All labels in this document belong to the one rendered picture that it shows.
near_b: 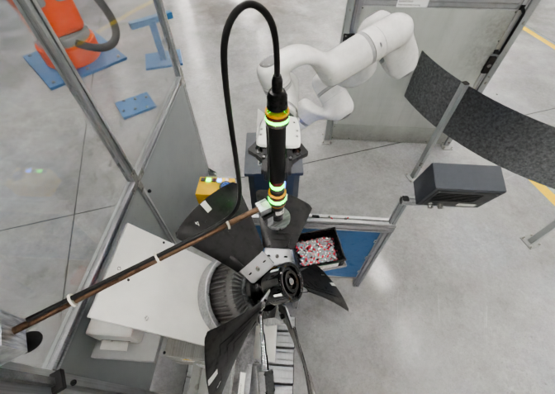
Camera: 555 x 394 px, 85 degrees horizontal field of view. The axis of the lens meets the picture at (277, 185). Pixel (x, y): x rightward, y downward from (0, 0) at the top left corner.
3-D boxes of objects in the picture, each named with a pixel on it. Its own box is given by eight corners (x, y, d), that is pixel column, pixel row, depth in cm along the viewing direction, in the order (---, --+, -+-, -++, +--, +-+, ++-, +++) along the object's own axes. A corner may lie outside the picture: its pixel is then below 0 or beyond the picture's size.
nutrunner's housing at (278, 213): (274, 231, 83) (272, 85, 46) (268, 221, 85) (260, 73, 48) (286, 225, 84) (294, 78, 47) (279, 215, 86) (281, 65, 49)
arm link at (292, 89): (291, 93, 72) (301, 122, 79) (293, 62, 80) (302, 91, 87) (258, 101, 75) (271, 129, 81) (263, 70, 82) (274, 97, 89)
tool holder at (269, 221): (266, 238, 79) (264, 218, 71) (253, 218, 82) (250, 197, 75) (295, 222, 82) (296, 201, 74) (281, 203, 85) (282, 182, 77)
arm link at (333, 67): (372, 8, 71) (262, 75, 69) (377, 68, 83) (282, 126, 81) (349, 0, 77) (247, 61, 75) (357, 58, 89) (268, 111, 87)
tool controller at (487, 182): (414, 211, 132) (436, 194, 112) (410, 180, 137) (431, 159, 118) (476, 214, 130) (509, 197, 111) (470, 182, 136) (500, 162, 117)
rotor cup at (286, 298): (273, 316, 99) (306, 311, 92) (242, 305, 91) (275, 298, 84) (277, 273, 108) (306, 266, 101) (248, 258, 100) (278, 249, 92)
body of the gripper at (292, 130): (300, 131, 79) (299, 163, 72) (261, 130, 79) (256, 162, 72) (302, 107, 73) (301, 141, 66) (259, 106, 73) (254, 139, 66)
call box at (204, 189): (199, 207, 139) (194, 193, 131) (204, 189, 145) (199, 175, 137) (234, 209, 138) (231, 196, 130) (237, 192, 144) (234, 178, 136)
